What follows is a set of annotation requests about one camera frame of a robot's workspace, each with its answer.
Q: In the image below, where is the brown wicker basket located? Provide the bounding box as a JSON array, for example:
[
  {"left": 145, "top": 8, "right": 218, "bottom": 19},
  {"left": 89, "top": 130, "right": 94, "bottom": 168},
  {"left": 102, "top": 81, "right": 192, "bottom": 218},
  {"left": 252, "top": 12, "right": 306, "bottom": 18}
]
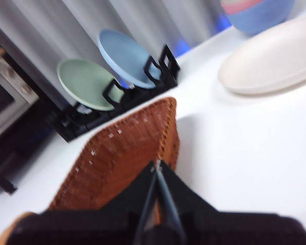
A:
[{"left": 0, "top": 96, "right": 181, "bottom": 245}]

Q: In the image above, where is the grey curtain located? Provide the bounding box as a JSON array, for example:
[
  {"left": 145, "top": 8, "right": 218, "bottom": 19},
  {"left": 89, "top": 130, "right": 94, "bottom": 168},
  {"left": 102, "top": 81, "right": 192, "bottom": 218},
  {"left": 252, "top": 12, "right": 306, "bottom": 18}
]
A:
[{"left": 0, "top": 0, "right": 233, "bottom": 103}]

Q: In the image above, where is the white toaster oven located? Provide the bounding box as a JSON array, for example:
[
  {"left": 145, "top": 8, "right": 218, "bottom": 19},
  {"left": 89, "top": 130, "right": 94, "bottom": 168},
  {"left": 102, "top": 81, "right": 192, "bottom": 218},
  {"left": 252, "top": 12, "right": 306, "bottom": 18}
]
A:
[{"left": 0, "top": 35, "right": 40, "bottom": 143}]

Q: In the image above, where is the black dish rack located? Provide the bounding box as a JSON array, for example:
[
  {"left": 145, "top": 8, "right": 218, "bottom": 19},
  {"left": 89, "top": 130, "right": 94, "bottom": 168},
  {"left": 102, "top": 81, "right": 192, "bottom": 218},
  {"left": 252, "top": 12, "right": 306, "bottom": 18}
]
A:
[{"left": 50, "top": 44, "right": 182, "bottom": 143}]

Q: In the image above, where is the light blue plate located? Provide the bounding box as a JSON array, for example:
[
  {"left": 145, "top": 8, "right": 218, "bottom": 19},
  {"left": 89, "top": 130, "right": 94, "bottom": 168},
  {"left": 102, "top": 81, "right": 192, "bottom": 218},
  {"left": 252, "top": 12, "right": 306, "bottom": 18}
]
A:
[{"left": 96, "top": 29, "right": 160, "bottom": 90}]

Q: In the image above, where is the black metal shelf frame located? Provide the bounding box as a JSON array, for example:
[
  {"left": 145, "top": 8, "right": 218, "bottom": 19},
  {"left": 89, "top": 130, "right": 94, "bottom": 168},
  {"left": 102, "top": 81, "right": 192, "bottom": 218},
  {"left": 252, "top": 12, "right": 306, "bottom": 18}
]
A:
[{"left": 0, "top": 19, "right": 67, "bottom": 197}]

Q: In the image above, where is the blue bowl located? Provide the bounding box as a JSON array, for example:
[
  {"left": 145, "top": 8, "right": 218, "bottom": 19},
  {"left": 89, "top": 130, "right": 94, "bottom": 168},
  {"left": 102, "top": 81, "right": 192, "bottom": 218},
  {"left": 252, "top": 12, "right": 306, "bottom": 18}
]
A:
[{"left": 220, "top": 0, "right": 296, "bottom": 36}]

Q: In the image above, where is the pale green plate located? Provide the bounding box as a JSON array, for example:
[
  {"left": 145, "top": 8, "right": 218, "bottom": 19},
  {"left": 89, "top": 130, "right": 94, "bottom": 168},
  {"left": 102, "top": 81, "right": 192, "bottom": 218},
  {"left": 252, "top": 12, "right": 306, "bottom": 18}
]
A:
[{"left": 57, "top": 58, "right": 125, "bottom": 112}]

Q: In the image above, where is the cream white plate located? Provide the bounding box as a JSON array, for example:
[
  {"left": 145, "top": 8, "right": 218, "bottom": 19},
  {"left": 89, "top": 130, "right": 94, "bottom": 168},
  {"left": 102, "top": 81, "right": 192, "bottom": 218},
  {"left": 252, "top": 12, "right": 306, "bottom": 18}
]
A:
[{"left": 217, "top": 14, "right": 306, "bottom": 96}]

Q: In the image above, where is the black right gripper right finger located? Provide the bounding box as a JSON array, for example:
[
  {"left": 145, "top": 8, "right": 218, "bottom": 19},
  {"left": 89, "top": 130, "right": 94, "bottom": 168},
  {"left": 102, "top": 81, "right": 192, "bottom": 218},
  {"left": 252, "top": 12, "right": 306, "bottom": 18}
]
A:
[{"left": 157, "top": 159, "right": 306, "bottom": 245}]

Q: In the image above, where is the pink bowl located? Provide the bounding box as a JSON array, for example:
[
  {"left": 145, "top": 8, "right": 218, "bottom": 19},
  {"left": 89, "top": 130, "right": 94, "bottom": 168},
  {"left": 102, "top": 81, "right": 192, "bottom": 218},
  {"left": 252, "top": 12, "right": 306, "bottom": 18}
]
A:
[{"left": 219, "top": 0, "right": 258, "bottom": 15}]

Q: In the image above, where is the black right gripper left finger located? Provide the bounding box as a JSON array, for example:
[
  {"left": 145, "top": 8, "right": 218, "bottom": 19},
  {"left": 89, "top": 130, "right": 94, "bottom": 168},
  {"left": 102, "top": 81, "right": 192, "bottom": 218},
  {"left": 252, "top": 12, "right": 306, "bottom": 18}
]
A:
[{"left": 5, "top": 160, "right": 158, "bottom": 245}]

